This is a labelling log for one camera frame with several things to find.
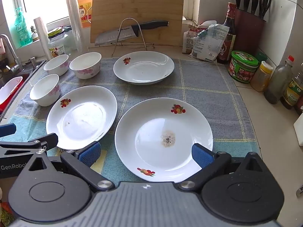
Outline black-handled kitchen knife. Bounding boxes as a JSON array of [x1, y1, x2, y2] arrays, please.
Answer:
[[95, 20, 169, 46]]

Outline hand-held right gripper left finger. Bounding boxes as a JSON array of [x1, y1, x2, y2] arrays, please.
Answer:
[[28, 141, 115, 193]]

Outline stack of clear plastic cups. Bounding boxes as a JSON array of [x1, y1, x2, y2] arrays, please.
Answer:
[[66, 0, 83, 52]]

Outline crumpled white plastic bag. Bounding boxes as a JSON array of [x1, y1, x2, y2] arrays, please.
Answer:
[[189, 24, 230, 63]]

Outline yellow cooking wine bottle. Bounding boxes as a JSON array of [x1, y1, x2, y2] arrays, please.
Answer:
[[76, 0, 94, 29]]

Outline black scissors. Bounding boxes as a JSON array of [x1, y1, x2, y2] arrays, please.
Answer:
[[259, 0, 272, 19]]

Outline steel faucet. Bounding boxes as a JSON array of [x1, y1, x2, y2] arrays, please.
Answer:
[[0, 34, 23, 74]]

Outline green dish soap bottle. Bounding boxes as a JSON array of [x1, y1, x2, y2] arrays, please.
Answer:
[[14, 7, 34, 46]]

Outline white box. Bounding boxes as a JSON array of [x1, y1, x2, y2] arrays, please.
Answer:
[[294, 116, 303, 147]]

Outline white bowl with pink flowers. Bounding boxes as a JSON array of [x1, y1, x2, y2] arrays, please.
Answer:
[[30, 74, 61, 107], [69, 52, 102, 79], [43, 54, 70, 76]]

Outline dark soy sauce bottle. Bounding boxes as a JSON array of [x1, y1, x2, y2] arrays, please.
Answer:
[[216, 2, 237, 64]]

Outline clear bottle with red cap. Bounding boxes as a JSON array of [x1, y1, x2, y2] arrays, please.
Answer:
[[264, 55, 295, 104]]

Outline small green-capped container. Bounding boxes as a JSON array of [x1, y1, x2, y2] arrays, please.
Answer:
[[256, 52, 268, 64]]

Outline red and white plastic container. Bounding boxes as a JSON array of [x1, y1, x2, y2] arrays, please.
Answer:
[[0, 76, 23, 106]]

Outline bamboo cutting board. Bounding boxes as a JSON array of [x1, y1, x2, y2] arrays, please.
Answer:
[[90, 0, 185, 47]]

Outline glass jar with black lid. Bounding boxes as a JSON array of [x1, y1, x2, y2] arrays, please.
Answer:
[[47, 27, 71, 57]]

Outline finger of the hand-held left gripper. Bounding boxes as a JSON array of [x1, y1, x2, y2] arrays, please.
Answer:
[[0, 123, 16, 138], [0, 133, 58, 158]]

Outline yellow seasoning bottle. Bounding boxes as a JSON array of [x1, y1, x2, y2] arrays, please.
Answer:
[[250, 61, 274, 92]]

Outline green-lid sauce jar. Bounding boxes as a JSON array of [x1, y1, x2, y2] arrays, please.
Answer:
[[228, 50, 259, 84]]

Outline grey checked towel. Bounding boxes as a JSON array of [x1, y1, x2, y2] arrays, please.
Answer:
[[0, 58, 261, 187]]

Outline white plastic bag roll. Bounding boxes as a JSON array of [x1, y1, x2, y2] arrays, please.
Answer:
[[33, 16, 51, 61]]

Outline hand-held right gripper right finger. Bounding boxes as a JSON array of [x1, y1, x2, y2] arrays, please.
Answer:
[[179, 143, 269, 192]]

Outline wire knife rack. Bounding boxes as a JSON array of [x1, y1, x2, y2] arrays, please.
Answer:
[[111, 18, 155, 58]]

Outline dark red knife block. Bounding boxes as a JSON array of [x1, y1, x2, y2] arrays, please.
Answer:
[[233, 7, 267, 57]]

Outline steel sink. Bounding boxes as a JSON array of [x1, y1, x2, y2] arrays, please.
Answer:
[[0, 59, 46, 123]]

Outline oil bottle with green label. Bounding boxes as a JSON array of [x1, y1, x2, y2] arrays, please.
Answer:
[[280, 63, 303, 110]]

